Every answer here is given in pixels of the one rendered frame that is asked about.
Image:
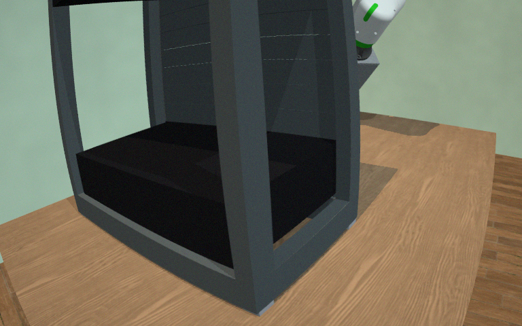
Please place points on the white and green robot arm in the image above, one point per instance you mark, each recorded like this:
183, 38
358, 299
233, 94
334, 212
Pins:
371, 18

